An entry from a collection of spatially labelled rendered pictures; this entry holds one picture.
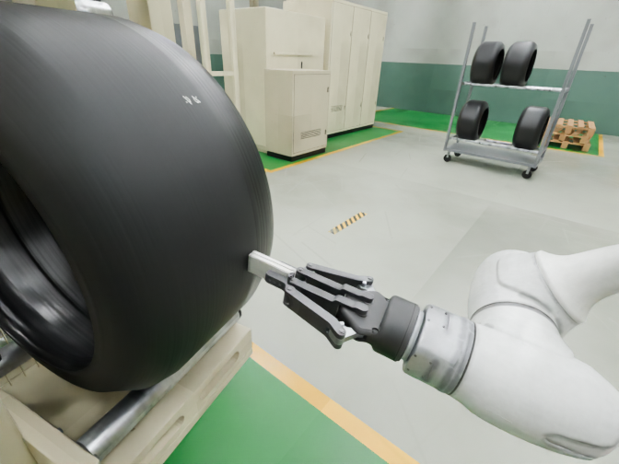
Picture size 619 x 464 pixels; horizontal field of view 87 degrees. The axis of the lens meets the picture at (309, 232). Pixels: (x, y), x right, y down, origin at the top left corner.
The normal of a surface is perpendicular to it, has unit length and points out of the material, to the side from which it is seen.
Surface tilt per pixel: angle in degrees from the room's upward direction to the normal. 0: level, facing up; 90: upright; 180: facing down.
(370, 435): 0
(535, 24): 90
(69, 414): 0
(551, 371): 23
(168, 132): 56
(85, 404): 0
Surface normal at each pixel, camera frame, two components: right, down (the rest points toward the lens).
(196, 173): 0.83, -0.15
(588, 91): -0.62, 0.35
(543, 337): 0.21, -0.85
